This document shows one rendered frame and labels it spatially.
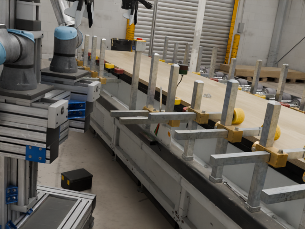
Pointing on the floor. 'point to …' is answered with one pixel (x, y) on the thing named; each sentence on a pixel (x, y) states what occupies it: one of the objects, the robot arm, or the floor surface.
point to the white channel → (197, 35)
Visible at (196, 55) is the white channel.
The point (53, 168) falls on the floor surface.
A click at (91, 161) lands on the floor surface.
